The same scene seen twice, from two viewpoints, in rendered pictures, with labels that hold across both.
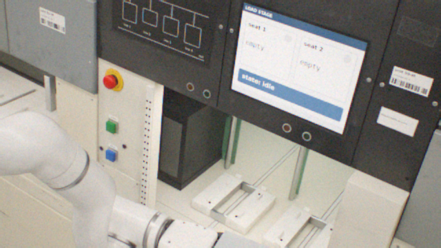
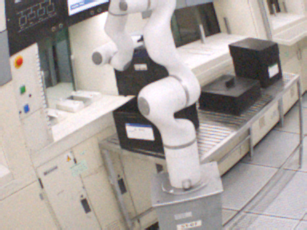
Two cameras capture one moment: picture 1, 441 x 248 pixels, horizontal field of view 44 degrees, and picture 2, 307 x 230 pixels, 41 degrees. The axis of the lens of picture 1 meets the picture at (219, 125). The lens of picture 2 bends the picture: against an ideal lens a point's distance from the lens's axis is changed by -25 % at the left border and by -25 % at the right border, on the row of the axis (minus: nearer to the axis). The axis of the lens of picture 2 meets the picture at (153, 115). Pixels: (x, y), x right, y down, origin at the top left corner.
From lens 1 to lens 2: 210 cm
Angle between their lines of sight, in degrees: 65
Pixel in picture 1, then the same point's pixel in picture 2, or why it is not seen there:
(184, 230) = not seen: hidden behind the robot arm
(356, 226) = (132, 21)
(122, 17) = (19, 25)
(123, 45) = (21, 38)
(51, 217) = (16, 200)
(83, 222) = (124, 35)
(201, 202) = not seen: hidden behind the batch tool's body
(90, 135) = (13, 109)
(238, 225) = (62, 114)
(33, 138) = not seen: outside the picture
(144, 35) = (30, 25)
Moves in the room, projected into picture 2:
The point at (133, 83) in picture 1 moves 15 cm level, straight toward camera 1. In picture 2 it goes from (27, 53) to (51, 45)
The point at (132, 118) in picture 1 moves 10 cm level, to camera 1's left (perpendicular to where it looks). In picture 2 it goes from (29, 73) to (21, 81)
